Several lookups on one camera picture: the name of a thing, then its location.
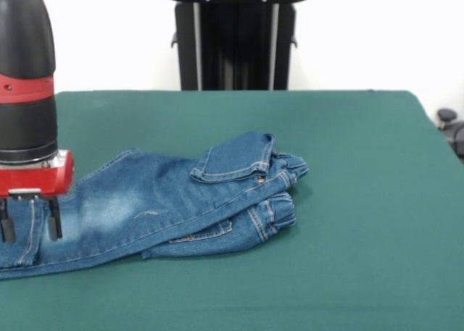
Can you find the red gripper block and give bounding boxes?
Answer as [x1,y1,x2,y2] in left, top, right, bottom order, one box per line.
[0,148,75,244]

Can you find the blue denim jeans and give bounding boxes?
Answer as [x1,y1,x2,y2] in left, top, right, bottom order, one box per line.
[0,130,310,281]

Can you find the dark green table cloth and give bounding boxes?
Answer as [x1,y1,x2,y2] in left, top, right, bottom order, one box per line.
[0,89,464,331]

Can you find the grey chair base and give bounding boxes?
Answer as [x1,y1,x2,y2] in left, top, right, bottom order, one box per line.
[436,108,464,158]

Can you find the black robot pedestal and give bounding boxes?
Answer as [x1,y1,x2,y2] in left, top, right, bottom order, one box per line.
[159,0,315,91]

